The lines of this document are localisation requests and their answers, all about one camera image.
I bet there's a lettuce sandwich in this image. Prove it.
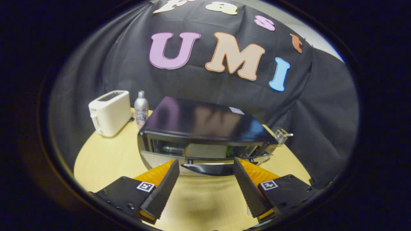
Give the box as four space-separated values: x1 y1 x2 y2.
182 143 240 158

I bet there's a wire mesh holder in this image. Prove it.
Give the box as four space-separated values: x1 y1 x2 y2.
275 128 289 145

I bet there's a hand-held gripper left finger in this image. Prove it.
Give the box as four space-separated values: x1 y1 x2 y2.
88 159 180 225

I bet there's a white pop-up toaster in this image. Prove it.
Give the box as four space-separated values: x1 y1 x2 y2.
88 90 132 138

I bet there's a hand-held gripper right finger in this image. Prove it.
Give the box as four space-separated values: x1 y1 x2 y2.
233 157 318 224

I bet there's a silver spray bottle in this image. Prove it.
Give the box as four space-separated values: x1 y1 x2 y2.
134 90 149 130

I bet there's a black toaster oven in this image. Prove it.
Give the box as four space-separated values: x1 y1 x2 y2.
137 96 279 176

